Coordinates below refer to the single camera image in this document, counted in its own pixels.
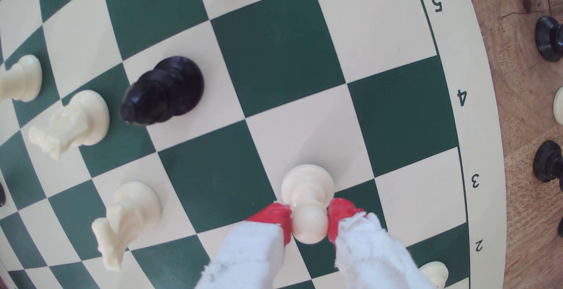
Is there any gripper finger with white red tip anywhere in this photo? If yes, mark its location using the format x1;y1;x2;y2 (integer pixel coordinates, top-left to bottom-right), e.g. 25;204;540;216
328;198;436;289
196;202;293;289

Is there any white pawn chess piece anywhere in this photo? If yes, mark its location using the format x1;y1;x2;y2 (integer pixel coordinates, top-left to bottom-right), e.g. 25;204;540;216
281;164;335;245
553;87;563;126
419;261;449;289

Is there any white knight chess piece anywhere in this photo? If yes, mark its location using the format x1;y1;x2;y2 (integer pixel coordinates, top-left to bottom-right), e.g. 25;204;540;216
91;181;162;272

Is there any black bishop chess piece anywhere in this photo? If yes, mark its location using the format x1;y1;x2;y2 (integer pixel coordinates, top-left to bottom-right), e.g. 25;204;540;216
120;56;205;126
533;140;563;192

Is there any green cream chess board mat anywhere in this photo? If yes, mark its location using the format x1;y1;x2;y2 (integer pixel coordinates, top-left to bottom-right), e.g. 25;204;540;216
0;0;507;289

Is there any black knight chess piece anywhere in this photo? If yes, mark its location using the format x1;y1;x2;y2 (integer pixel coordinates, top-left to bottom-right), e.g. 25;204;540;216
535;16;563;63

